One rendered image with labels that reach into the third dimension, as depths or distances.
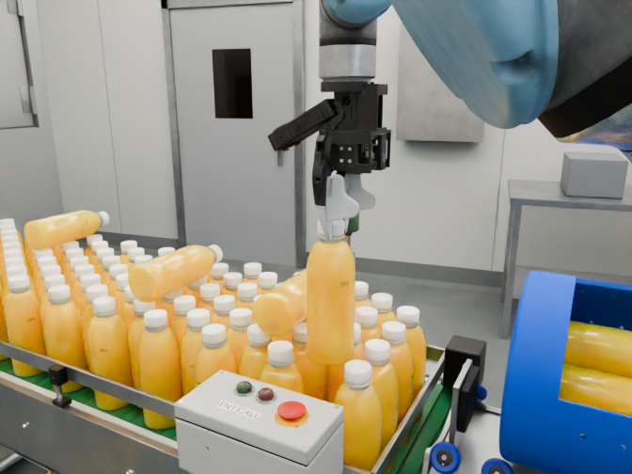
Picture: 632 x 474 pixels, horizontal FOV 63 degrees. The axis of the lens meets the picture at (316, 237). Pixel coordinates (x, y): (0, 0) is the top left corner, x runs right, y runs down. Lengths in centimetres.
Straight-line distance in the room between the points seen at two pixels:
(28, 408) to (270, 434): 71
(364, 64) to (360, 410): 46
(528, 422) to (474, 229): 349
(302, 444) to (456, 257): 369
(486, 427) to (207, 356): 50
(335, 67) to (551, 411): 50
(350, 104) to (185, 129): 411
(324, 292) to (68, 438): 66
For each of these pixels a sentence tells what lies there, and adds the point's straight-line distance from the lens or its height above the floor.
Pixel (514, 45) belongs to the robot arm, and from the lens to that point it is 19.
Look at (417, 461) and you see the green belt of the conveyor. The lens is 96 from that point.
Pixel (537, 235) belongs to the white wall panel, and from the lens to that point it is 420.
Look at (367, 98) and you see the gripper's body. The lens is 69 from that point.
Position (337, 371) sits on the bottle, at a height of 105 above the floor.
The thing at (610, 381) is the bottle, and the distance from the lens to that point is 86.
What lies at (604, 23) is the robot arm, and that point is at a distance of 20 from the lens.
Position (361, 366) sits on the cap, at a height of 111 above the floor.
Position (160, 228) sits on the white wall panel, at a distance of 516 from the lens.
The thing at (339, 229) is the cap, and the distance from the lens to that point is 74.
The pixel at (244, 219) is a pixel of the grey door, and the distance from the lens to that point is 462.
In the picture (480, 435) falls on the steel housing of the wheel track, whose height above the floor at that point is 93.
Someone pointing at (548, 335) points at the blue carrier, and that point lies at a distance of 74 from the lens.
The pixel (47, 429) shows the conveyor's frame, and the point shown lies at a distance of 124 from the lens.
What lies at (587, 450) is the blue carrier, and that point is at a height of 107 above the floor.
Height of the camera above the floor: 149
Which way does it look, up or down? 16 degrees down
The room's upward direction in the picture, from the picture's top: straight up
